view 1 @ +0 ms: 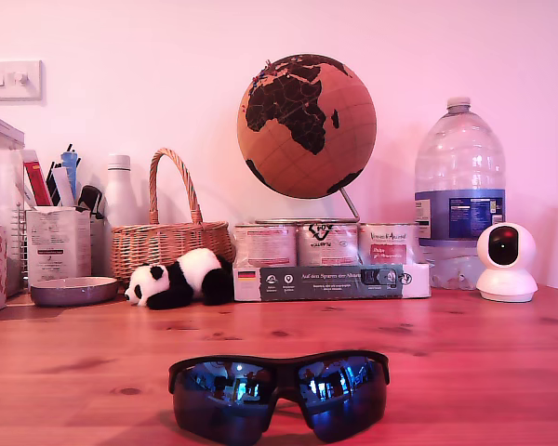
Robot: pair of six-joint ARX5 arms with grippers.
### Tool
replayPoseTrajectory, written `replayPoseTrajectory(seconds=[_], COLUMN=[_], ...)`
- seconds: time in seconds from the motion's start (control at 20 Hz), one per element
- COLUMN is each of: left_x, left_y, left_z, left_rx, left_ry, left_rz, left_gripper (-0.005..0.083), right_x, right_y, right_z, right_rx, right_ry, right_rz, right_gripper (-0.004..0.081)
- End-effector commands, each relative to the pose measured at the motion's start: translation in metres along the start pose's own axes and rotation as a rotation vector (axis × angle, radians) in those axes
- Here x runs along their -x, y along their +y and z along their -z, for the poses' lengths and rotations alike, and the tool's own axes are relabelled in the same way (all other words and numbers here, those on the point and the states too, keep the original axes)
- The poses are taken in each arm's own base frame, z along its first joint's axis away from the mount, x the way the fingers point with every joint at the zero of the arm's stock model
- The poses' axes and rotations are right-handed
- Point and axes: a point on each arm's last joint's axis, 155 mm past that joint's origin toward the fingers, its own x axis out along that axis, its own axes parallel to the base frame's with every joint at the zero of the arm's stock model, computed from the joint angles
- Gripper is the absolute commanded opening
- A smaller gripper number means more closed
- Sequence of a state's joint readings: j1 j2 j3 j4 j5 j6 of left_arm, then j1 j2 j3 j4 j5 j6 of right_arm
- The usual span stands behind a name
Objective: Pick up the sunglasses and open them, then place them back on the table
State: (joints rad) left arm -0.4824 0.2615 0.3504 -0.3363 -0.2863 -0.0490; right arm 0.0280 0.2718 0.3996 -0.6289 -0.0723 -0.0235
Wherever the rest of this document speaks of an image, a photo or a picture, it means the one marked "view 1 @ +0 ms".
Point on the black sunglasses blue mirrored lenses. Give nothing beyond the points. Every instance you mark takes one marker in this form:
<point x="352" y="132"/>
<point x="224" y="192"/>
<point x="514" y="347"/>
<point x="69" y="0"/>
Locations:
<point x="223" y="404"/>

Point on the cork globe on metal stand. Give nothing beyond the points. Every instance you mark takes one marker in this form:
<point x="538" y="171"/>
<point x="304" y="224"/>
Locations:
<point x="307" y="153"/>

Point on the printed cardboard can tray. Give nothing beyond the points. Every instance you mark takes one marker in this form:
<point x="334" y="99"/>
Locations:
<point x="330" y="283"/>

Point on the panda plush toy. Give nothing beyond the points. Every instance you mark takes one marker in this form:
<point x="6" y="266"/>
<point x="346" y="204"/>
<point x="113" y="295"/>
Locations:
<point x="190" y="271"/>

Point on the tin can red label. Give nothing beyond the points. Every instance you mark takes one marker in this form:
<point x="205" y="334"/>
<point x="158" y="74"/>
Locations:
<point x="388" y="246"/>

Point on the white insulated bottle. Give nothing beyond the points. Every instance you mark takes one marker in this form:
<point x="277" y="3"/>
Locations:
<point x="121" y="195"/>

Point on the large clear water bottle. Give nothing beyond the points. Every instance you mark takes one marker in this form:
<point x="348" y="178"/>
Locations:
<point x="460" y="158"/>

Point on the shallow grey bowl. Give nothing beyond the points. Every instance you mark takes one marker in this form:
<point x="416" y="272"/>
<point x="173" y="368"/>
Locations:
<point x="74" y="292"/>

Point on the white cardboard pen box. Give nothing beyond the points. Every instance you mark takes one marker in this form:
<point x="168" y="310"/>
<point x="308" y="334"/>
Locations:
<point x="56" y="241"/>

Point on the red flat box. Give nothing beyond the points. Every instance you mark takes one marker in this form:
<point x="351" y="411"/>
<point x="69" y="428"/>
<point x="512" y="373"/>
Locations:
<point x="37" y="186"/>

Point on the clear plastic lidded container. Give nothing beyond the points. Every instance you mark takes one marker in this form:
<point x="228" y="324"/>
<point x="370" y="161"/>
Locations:
<point x="0" y="176"/>

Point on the small white round camera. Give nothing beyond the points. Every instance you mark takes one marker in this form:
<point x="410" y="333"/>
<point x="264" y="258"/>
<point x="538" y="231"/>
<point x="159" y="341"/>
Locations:
<point x="507" y="283"/>

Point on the white wall switch plate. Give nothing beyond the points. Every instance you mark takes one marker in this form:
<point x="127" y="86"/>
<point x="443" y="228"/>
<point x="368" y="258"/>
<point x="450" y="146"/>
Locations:
<point x="9" y="81"/>

